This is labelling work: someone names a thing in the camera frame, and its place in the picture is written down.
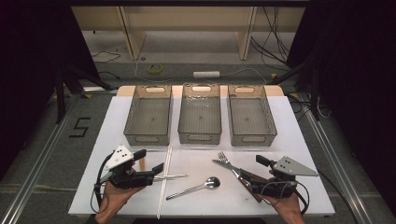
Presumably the knife with wooden handle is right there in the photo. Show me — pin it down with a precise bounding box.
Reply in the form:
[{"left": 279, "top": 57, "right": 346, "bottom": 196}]
[{"left": 212, "top": 159, "right": 260, "bottom": 182}]

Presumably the black metal stand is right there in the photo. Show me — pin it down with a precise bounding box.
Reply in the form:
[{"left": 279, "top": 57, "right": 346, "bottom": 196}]
[
  {"left": 267, "top": 59, "right": 321, "bottom": 120},
  {"left": 54, "top": 66, "right": 113, "bottom": 124}
]

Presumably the person's right hand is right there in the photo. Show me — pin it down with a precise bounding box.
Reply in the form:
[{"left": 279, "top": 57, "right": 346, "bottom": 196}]
[{"left": 264, "top": 195, "right": 306, "bottom": 224}]

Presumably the person's left hand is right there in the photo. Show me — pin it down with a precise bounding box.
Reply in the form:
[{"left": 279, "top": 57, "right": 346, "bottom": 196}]
[{"left": 95, "top": 181, "right": 146, "bottom": 222}]

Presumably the yellow tape roll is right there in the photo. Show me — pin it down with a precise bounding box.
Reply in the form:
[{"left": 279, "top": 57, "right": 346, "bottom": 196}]
[{"left": 147, "top": 63, "right": 164, "bottom": 75}]

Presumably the black cable bundle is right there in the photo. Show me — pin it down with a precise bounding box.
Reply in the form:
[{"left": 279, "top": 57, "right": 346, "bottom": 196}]
[{"left": 250, "top": 6, "right": 292, "bottom": 68}]

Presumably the smoky clear plastic bin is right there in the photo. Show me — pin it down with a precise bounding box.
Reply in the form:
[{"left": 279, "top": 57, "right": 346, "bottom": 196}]
[
  {"left": 177, "top": 83, "right": 222, "bottom": 146},
  {"left": 123, "top": 84, "right": 173, "bottom": 147},
  {"left": 227, "top": 84, "right": 278, "bottom": 147}
]

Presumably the thick black floor cable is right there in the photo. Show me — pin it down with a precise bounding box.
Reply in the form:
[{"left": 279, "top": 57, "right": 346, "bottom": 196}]
[{"left": 317, "top": 170, "right": 361, "bottom": 224}]

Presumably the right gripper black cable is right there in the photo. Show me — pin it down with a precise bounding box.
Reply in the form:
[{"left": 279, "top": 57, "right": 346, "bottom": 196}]
[{"left": 260, "top": 180, "right": 311, "bottom": 217}]

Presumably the white cable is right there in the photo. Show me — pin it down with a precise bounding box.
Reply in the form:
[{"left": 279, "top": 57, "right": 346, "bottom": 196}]
[
  {"left": 134, "top": 59, "right": 194, "bottom": 85},
  {"left": 219, "top": 67, "right": 268, "bottom": 84}
]

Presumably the thin black floor cable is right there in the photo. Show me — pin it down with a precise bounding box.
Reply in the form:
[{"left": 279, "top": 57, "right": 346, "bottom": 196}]
[{"left": 92, "top": 50, "right": 121, "bottom": 64}]

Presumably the aluminium floor rail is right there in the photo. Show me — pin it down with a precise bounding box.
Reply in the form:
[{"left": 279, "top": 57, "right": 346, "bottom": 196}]
[
  {"left": 0, "top": 92, "right": 80, "bottom": 224},
  {"left": 298, "top": 92, "right": 373, "bottom": 224}
]

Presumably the metal fork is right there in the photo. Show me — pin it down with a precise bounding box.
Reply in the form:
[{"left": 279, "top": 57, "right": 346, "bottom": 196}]
[{"left": 217, "top": 151, "right": 242, "bottom": 179}]

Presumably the white power strip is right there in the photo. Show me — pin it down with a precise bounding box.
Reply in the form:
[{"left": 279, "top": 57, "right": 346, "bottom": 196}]
[{"left": 192, "top": 70, "right": 221, "bottom": 79}]

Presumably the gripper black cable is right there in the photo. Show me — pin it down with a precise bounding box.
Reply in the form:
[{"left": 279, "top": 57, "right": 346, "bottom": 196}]
[
  {"left": 90, "top": 151, "right": 115, "bottom": 216},
  {"left": 260, "top": 180, "right": 311, "bottom": 217}
]

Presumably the wooden table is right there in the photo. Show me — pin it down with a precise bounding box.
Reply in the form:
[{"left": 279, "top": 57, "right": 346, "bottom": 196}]
[{"left": 116, "top": 84, "right": 285, "bottom": 98}]

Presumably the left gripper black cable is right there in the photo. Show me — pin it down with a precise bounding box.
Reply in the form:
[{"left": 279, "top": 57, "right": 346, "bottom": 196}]
[{"left": 90, "top": 151, "right": 115, "bottom": 216}]

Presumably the white board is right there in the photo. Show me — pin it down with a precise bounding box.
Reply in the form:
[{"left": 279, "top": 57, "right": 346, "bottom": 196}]
[{"left": 67, "top": 94, "right": 336, "bottom": 217}]

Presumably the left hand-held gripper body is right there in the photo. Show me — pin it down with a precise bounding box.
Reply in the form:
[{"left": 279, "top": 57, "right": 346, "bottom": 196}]
[{"left": 99, "top": 145, "right": 155, "bottom": 189}]

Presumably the black curtain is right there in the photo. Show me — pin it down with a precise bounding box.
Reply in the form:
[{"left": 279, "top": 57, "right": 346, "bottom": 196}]
[
  {"left": 286, "top": 0, "right": 396, "bottom": 216},
  {"left": 0, "top": 0, "right": 101, "bottom": 181}
]

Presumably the metal spoon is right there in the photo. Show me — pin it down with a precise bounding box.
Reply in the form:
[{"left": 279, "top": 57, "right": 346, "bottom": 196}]
[{"left": 165, "top": 176, "right": 221, "bottom": 201}]

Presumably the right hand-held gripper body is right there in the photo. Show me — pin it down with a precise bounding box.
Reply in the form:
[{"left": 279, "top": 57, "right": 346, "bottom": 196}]
[{"left": 250, "top": 156, "right": 319, "bottom": 199}]

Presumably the beige wooden shelf unit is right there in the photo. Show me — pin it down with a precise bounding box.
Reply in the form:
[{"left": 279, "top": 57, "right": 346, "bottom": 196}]
[{"left": 71, "top": 6, "right": 306, "bottom": 62}]

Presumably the white chopstick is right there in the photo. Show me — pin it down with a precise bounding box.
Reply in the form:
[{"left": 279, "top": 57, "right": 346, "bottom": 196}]
[
  {"left": 158, "top": 145, "right": 173, "bottom": 219},
  {"left": 156, "top": 146, "right": 171, "bottom": 218}
]

